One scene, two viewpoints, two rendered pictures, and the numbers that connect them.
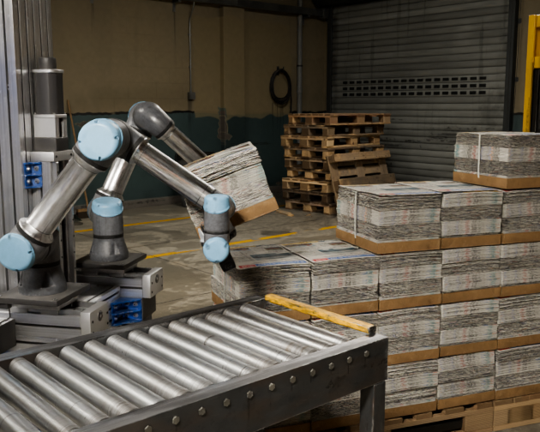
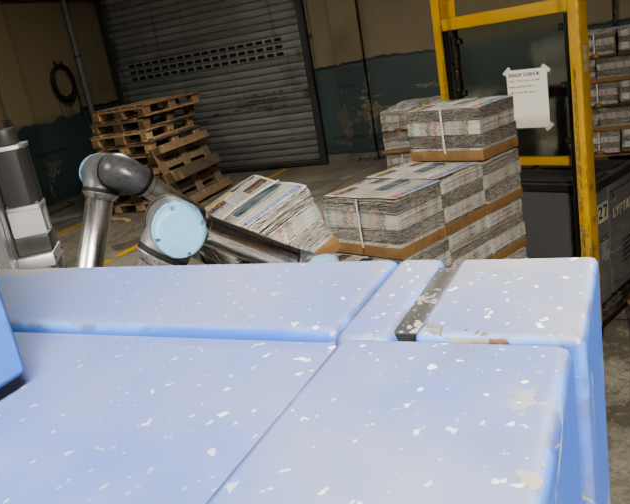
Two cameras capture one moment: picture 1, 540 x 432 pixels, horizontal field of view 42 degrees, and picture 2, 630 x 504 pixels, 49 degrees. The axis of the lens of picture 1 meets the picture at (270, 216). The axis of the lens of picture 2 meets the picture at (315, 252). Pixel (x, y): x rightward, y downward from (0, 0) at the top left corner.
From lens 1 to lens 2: 97 cm
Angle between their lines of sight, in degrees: 23
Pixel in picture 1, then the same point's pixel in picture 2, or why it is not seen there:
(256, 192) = (315, 235)
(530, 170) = (496, 136)
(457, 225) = (455, 208)
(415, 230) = (426, 224)
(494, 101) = (293, 61)
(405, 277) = not seen: hidden behind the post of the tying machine
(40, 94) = (11, 181)
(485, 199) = (471, 175)
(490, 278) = (484, 249)
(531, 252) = (507, 214)
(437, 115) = (240, 84)
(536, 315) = not seen: hidden behind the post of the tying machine
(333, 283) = not seen: hidden behind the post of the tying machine
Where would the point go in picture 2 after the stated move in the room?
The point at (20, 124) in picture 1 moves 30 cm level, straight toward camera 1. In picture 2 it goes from (0, 229) to (52, 240)
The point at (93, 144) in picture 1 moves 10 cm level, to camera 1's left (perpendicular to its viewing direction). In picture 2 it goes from (176, 239) to (129, 251)
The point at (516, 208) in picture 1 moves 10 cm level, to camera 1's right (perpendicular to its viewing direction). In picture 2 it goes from (493, 177) to (511, 171)
